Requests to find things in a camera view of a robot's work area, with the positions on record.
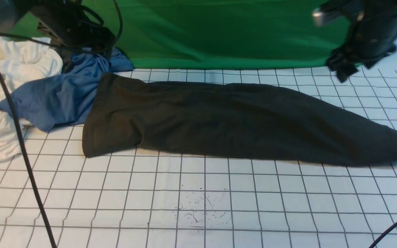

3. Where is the blue shirt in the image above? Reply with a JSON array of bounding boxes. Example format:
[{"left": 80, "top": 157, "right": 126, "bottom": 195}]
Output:
[{"left": 10, "top": 48, "right": 134, "bottom": 132}]

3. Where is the white crumpled shirt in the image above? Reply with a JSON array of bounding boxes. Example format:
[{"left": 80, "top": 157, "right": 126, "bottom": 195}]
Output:
[{"left": 0, "top": 37, "right": 63, "bottom": 161}]

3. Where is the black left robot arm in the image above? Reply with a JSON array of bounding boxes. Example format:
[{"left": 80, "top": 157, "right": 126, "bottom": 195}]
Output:
[{"left": 0, "top": 0, "right": 123, "bottom": 58}]

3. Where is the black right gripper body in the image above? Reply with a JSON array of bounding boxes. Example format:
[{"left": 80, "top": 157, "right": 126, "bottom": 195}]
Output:
[{"left": 325, "top": 44, "right": 397, "bottom": 83}]

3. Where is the dark gray long-sleeve shirt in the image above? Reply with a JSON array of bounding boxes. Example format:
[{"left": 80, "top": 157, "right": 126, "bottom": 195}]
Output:
[{"left": 82, "top": 73, "right": 397, "bottom": 166}]

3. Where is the green backdrop cloth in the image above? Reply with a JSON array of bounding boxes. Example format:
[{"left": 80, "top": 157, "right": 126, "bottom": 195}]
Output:
[{"left": 0, "top": 0, "right": 361, "bottom": 70}]

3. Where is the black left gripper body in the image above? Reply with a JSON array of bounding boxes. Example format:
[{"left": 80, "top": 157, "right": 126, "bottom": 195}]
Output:
[{"left": 30, "top": 0, "right": 116, "bottom": 58}]

